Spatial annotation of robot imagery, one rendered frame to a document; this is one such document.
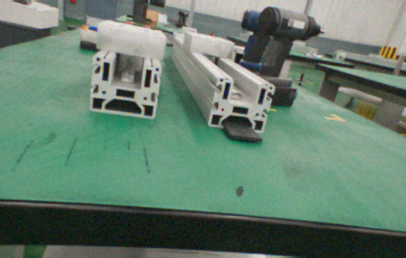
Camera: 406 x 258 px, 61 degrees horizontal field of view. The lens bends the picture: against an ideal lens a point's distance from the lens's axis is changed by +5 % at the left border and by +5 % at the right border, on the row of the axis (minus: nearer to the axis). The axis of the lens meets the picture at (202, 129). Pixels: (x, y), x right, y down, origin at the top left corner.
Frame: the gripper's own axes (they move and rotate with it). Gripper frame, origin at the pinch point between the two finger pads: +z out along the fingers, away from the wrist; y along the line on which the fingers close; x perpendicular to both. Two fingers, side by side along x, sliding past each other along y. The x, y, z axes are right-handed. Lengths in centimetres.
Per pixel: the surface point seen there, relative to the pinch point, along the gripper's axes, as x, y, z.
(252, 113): -98, 21, 0
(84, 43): -33.9, -15.8, 1.6
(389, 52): 560, 567, -18
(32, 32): -2.7, -38.6, 5.4
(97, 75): -98, -5, -2
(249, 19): -47, 32, -16
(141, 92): -98, 2, -1
